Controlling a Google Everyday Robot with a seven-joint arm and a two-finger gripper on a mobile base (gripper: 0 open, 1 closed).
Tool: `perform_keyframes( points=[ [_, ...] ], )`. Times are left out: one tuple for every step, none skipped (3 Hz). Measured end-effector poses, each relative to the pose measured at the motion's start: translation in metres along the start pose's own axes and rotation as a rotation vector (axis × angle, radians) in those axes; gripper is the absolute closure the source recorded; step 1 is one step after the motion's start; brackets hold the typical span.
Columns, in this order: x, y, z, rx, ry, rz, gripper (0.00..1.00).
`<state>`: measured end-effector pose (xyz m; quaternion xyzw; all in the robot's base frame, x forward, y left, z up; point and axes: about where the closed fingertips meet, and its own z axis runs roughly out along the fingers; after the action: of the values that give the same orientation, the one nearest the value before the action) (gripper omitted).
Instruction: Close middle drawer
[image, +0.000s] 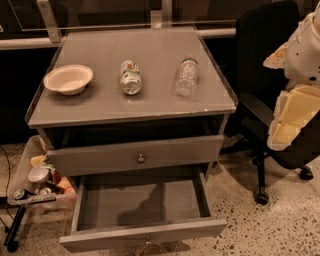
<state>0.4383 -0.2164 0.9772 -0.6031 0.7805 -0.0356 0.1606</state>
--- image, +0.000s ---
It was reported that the grey drawer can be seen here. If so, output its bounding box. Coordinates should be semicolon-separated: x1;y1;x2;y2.
48;135;224;176
60;166;227;253

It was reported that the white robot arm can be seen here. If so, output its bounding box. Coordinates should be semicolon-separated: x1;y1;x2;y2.
263;6;320;151

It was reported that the grey drawer cabinet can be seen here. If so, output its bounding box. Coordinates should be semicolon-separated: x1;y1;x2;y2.
24;27;240;181

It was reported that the clear plastic water bottle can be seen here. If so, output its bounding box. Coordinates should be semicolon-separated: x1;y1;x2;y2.
172;57;198;98

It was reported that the green labelled soda can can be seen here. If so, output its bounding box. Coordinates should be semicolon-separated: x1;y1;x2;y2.
120;60;142;96

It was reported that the white paper bowl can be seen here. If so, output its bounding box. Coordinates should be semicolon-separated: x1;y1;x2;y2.
44;64;93;96

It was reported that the silver can in bin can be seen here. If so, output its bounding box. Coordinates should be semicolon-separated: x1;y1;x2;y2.
28;166;50;184

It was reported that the clear plastic storage bin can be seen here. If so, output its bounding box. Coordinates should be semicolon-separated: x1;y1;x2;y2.
8;135;77;214

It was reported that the metal railing bar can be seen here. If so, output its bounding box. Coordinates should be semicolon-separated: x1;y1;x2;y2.
0;0;236;50

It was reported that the black office chair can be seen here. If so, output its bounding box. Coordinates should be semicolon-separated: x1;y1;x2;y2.
222;0;320;205

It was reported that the black stand leg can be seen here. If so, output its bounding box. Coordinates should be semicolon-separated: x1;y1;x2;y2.
3;206;26;253

